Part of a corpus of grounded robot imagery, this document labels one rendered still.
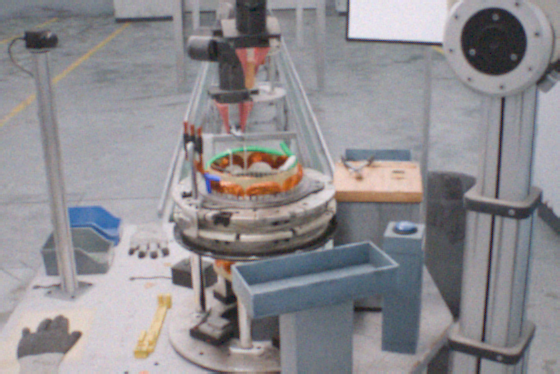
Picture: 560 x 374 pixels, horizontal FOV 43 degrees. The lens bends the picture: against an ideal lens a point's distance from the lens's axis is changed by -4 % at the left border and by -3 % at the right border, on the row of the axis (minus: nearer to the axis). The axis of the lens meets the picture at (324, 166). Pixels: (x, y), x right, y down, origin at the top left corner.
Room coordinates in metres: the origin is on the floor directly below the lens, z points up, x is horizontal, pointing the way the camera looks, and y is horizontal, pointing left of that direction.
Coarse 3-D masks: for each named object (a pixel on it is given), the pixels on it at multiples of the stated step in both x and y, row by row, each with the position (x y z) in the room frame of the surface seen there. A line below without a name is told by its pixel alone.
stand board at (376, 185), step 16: (336, 176) 1.50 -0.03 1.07; (368, 176) 1.50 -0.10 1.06; (384, 176) 1.50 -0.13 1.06; (416, 176) 1.50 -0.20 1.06; (336, 192) 1.41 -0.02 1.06; (352, 192) 1.41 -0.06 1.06; (368, 192) 1.41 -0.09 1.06; (384, 192) 1.40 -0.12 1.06; (400, 192) 1.40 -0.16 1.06; (416, 192) 1.40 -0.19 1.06
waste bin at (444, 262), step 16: (464, 176) 3.01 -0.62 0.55; (464, 192) 3.00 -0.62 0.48; (432, 240) 2.72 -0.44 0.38; (448, 240) 2.71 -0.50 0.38; (464, 240) 2.72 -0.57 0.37; (432, 256) 2.72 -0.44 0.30; (448, 256) 2.71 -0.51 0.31; (432, 272) 2.72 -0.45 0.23; (448, 272) 2.71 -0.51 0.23; (448, 288) 2.72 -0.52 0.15; (448, 304) 2.72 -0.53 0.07
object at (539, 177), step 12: (540, 96) 3.98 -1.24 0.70; (552, 96) 3.82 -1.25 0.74; (540, 108) 3.96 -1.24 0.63; (552, 108) 3.80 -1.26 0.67; (540, 120) 3.95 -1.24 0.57; (552, 120) 3.79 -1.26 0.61; (540, 132) 3.94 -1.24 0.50; (552, 132) 3.78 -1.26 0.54; (540, 144) 3.92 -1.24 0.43; (552, 144) 3.76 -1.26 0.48; (540, 156) 3.91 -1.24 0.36; (552, 156) 3.75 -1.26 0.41; (540, 168) 3.90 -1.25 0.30; (552, 168) 3.74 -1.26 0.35; (540, 180) 3.88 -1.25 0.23; (552, 180) 3.72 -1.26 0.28; (552, 192) 3.71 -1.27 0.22; (552, 204) 3.69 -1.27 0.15; (540, 216) 3.86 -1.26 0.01; (552, 216) 3.70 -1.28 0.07; (552, 228) 3.69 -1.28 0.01
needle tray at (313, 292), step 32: (288, 256) 1.09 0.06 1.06; (320, 256) 1.11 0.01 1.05; (352, 256) 1.14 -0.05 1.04; (384, 256) 1.09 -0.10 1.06; (256, 288) 1.05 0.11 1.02; (288, 288) 0.98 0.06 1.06; (320, 288) 1.00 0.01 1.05; (352, 288) 1.02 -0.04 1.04; (384, 288) 1.04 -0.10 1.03; (288, 320) 1.03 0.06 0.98; (320, 320) 1.01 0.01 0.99; (352, 320) 1.04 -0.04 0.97; (288, 352) 1.03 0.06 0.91; (320, 352) 1.01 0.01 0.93; (352, 352) 1.04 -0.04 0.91
